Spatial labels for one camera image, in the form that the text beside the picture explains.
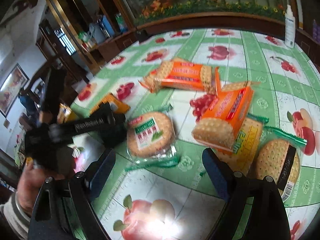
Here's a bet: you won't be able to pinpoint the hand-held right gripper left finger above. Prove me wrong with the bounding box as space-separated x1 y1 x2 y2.
30 149 117 240

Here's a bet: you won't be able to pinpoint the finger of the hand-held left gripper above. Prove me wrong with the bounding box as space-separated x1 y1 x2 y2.
100 116 127 148
89 104 113 120

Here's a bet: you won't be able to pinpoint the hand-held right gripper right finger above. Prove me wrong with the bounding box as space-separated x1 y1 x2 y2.
202 148 292 240

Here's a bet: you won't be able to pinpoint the yellow cardboard box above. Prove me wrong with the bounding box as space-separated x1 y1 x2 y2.
57 93 131 125

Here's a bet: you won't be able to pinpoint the green round cracker packet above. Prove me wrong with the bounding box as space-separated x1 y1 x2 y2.
124 104 181 172
255 126 308 207

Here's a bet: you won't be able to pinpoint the green square cracker packet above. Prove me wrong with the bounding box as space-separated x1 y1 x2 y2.
231 114 267 157

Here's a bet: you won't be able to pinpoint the orange cracker packet yellow edges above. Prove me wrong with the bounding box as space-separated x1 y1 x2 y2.
192 81 260 153

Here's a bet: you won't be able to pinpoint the person's left forearm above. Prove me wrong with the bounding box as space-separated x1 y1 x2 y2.
0 195 32 235

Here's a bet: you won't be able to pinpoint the person's left hand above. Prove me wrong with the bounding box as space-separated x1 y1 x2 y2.
16 165 64 215

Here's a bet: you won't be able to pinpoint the dark wooden armchair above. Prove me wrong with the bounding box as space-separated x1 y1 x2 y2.
20 55 89 120

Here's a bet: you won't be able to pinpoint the blue thermos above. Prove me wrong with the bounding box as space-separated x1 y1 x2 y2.
102 15 115 37

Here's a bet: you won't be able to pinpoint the small black object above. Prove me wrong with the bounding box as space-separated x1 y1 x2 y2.
136 29 148 43

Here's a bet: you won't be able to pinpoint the green and white bag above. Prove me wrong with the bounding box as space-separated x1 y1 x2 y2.
115 12 128 33

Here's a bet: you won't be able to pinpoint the dark wooden display cabinet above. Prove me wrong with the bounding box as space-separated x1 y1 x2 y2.
35 0 320 80

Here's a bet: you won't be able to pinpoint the white spray bottle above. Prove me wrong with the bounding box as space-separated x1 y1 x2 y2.
284 4 296 49

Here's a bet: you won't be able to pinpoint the framed wall picture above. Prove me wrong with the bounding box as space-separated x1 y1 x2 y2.
0 64 29 117

